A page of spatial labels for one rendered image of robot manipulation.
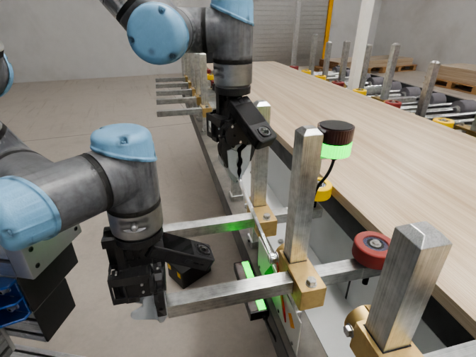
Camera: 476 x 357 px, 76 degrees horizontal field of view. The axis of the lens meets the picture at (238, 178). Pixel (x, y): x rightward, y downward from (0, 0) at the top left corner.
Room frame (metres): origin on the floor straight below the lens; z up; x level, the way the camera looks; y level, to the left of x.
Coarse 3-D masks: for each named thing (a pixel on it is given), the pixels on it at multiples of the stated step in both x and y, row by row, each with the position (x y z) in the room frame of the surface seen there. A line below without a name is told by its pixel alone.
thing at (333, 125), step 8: (328, 120) 0.50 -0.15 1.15; (336, 120) 0.50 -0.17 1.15; (328, 128) 0.46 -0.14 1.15; (336, 128) 0.46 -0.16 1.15; (344, 128) 0.46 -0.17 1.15; (352, 128) 0.47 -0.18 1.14; (328, 144) 0.46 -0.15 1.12; (336, 144) 0.46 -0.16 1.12; (344, 144) 0.46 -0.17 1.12; (320, 160) 0.46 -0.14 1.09; (320, 168) 0.46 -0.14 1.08; (320, 184) 0.48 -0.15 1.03
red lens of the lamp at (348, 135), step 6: (318, 126) 0.48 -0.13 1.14; (354, 126) 0.48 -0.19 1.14; (324, 132) 0.46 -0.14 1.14; (330, 132) 0.46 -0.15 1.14; (336, 132) 0.45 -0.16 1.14; (342, 132) 0.45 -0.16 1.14; (348, 132) 0.46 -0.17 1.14; (324, 138) 0.46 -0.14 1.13; (330, 138) 0.46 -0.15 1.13; (336, 138) 0.45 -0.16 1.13; (342, 138) 0.45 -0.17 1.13; (348, 138) 0.46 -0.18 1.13
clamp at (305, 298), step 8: (280, 248) 0.50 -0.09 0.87; (280, 256) 0.48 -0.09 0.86; (280, 264) 0.47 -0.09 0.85; (288, 264) 0.45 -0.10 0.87; (296, 264) 0.45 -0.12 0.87; (304, 264) 0.45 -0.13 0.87; (288, 272) 0.44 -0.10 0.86; (296, 272) 0.43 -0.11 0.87; (304, 272) 0.43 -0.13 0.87; (312, 272) 0.43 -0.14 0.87; (296, 280) 0.41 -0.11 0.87; (304, 280) 0.41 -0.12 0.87; (320, 280) 0.41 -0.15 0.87; (296, 288) 0.40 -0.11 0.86; (304, 288) 0.39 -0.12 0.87; (312, 288) 0.39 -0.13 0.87; (320, 288) 0.39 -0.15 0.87; (296, 296) 0.40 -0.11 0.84; (304, 296) 0.38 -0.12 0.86; (312, 296) 0.38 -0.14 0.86; (320, 296) 0.39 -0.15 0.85; (296, 304) 0.39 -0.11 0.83; (304, 304) 0.38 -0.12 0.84; (312, 304) 0.38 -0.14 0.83; (320, 304) 0.39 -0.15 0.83
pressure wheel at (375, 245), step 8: (360, 232) 0.50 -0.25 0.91; (368, 232) 0.50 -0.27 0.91; (376, 232) 0.50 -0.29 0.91; (360, 240) 0.48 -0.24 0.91; (368, 240) 0.48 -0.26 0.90; (376, 240) 0.47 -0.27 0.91; (384, 240) 0.48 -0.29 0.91; (352, 248) 0.48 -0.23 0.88; (360, 248) 0.45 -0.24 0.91; (368, 248) 0.45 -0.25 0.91; (376, 248) 0.46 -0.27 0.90; (384, 248) 0.46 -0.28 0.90; (360, 256) 0.45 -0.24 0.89; (368, 256) 0.44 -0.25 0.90; (376, 256) 0.43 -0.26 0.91; (384, 256) 0.43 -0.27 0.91; (368, 264) 0.44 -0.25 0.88; (376, 264) 0.43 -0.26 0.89
